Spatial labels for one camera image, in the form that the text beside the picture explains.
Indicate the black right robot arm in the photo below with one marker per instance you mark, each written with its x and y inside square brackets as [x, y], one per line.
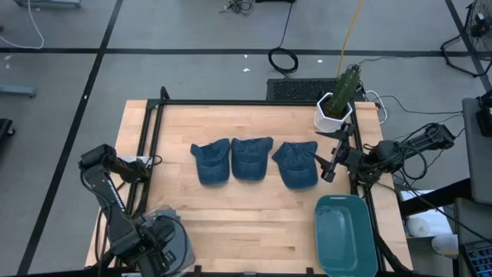
[407, 152]

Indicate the green cactus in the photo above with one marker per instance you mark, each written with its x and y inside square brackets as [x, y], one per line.
[344, 90]

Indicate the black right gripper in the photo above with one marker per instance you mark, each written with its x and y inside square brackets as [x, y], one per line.
[346, 157]

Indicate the black keyboard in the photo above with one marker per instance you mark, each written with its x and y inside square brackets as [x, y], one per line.
[296, 90]

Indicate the black floor equipment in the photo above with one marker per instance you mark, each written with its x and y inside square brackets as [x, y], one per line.
[4, 132]

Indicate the grey side desk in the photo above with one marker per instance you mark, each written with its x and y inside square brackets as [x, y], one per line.
[478, 161]

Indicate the teal plastic bin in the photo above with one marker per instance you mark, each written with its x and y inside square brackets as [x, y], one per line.
[344, 238]

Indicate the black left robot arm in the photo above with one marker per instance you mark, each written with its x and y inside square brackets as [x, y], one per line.
[115, 200]

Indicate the blue denim baseball cap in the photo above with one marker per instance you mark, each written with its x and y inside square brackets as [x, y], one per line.
[211, 163]
[298, 165]
[250, 159]

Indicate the black floor fan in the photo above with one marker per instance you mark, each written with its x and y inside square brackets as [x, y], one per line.
[478, 27]

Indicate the white paper roll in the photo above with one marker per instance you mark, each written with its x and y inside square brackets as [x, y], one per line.
[421, 227]
[446, 245]

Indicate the grey floor bar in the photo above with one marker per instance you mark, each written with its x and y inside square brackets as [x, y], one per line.
[17, 91]

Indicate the black support beam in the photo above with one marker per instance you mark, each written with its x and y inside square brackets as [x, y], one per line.
[434, 198]

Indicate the blue lit keyboard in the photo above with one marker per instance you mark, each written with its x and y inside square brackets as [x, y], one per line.
[478, 259]

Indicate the black device on desk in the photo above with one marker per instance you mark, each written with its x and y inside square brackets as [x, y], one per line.
[485, 115]

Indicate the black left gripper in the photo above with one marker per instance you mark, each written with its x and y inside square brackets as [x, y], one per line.
[165, 238]

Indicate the clear plastic bin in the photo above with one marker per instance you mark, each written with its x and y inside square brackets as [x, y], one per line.
[189, 238]

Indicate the white plant pot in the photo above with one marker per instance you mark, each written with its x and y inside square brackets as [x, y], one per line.
[326, 122]

